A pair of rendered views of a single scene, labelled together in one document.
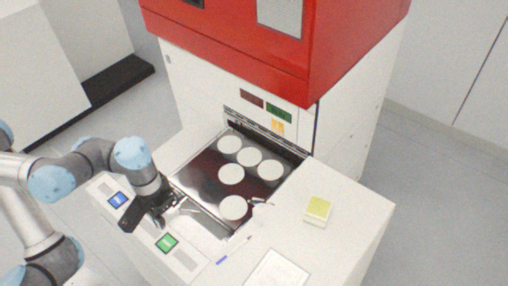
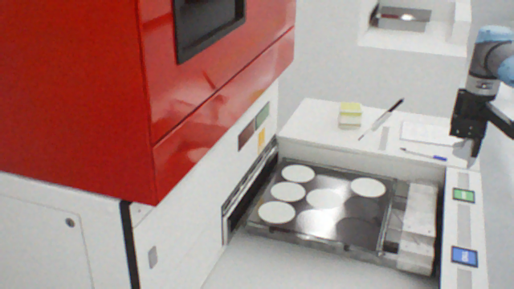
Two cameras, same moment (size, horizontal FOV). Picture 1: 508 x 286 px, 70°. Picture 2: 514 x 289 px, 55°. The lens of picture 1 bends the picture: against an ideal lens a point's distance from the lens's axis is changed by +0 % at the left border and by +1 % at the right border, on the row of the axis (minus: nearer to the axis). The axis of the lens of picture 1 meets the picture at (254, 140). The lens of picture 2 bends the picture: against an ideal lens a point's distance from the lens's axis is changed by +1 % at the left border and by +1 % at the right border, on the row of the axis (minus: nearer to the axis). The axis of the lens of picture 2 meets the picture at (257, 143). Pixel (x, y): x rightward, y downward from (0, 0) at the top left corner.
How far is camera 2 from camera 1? 188 cm
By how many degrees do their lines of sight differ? 83
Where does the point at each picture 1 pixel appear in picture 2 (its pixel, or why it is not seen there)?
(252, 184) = (328, 181)
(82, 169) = not seen: outside the picture
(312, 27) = not seen: outside the picture
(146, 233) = (471, 214)
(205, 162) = (322, 225)
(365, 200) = (312, 107)
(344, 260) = (375, 111)
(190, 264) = (463, 177)
